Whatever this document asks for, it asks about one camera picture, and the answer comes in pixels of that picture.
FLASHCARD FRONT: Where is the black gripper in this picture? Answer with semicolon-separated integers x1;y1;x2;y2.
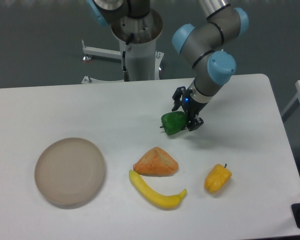
171;86;211;132

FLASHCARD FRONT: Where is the green bell pepper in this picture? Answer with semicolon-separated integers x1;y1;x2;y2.
161;111;187;136

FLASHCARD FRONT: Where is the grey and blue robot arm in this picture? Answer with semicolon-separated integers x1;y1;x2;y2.
87;0;249;135

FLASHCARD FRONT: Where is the yellow orange bell pepper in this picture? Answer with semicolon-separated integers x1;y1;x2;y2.
204;163;232;194

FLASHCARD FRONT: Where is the orange triangular bread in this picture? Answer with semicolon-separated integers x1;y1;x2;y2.
133;146;179;177

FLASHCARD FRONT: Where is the yellow banana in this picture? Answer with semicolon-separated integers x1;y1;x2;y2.
128;169;187;210

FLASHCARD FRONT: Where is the beige round plate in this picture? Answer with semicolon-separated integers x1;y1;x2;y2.
34;137;106;209

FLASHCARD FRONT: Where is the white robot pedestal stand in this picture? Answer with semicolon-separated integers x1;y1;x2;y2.
82;8;164;82

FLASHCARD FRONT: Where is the black cable on pedestal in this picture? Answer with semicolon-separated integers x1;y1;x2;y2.
121;32;134;82

